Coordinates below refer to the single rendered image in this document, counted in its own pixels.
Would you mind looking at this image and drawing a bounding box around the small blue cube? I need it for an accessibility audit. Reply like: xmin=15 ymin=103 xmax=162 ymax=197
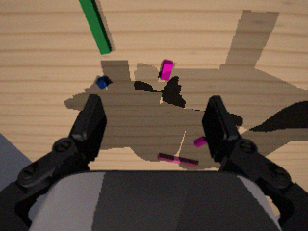
xmin=95 ymin=75 xmax=110 ymax=89

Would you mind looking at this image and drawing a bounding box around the green rod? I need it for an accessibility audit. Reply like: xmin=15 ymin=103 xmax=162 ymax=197
xmin=79 ymin=0 xmax=112 ymax=55

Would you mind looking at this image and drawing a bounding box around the pink rod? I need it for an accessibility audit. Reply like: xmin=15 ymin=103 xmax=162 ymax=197
xmin=158 ymin=153 xmax=198 ymax=167

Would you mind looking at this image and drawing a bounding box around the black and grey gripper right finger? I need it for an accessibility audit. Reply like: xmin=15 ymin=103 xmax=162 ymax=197
xmin=202 ymin=95 xmax=308 ymax=231

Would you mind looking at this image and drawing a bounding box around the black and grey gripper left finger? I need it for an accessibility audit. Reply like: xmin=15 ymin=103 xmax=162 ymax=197
xmin=0 ymin=94 xmax=107 ymax=231

